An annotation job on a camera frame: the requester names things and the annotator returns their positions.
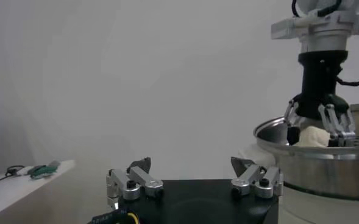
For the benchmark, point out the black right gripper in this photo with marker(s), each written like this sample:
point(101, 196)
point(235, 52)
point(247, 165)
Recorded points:
point(319, 82)

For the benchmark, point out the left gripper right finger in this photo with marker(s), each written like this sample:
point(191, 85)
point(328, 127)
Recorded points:
point(258, 182)

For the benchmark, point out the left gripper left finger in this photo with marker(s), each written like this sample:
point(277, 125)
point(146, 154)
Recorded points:
point(136, 182)

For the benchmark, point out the white steamed baozi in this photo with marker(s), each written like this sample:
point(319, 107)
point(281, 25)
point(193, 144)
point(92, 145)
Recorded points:
point(313, 137)

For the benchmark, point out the perforated steel steamer basket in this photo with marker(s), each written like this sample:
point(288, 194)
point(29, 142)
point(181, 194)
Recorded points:
point(319, 170)

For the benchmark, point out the white electric cooking pot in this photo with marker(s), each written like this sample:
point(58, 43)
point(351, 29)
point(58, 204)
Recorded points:
point(325, 210)

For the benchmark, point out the green flat object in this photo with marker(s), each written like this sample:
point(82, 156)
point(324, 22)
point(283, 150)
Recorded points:
point(43, 172)

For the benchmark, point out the small white box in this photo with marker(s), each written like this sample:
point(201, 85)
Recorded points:
point(23, 170)

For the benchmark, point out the white side table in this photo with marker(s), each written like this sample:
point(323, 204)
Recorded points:
point(14, 194)

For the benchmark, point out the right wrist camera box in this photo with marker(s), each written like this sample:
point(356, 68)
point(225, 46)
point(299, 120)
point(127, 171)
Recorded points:
point(289, 29)

